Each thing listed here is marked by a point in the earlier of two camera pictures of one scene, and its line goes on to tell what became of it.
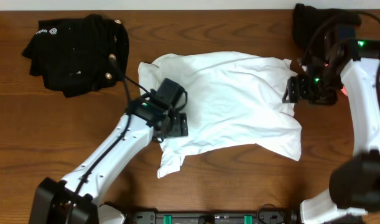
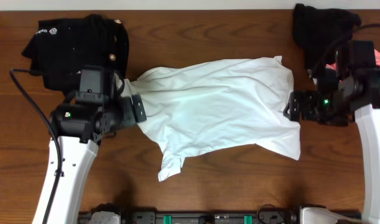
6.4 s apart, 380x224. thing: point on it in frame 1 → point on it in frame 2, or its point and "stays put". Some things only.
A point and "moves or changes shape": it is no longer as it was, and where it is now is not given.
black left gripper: x=181 y=126 → x=129 y=115
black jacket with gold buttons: x=79 y=55 stays put
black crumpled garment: x=311 y=25 stays put
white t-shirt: x=233 y=99 moves or changes shape
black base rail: x=290 y=216 stays put
